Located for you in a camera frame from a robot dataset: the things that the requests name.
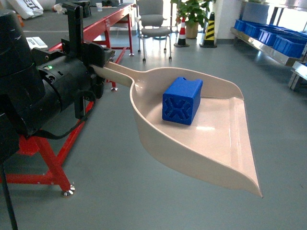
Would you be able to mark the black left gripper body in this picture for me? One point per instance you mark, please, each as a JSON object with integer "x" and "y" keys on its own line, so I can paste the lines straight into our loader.
{"x": 69, "y": 72}

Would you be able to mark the blue plastic block part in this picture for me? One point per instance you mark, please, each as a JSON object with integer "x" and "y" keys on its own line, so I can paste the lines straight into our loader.
{"x": 181, "y": 100}

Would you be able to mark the beige plastic dustpan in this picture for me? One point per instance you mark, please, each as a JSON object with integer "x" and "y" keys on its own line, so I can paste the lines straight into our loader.
{"x": 215, "y": 148}

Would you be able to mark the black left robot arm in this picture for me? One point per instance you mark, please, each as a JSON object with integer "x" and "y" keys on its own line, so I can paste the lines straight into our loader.
{"x": 37, "y": 85}

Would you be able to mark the steel flow rack shelf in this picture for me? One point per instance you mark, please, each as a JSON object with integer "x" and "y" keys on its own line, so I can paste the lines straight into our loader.
{"x": 284, "y": 46}

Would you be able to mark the grey office chair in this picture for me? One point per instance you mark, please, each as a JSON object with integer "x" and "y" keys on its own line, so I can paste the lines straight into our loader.
{"x": 151, "y": 18}

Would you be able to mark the red white traffic cone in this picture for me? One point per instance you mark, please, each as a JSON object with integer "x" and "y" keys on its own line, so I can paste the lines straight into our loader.
{"x": 181, "y": 42}

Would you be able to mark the potted green plant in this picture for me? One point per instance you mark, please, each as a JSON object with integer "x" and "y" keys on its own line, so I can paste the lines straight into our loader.
{"x": 195, "y": 13}

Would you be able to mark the black yellow striped bollard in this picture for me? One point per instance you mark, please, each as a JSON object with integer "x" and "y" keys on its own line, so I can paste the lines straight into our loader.
{"x": 209, "y": 38}

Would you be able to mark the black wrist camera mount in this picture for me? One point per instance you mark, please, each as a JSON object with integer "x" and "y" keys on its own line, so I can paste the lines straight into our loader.
{"x": 73, "y": 47}

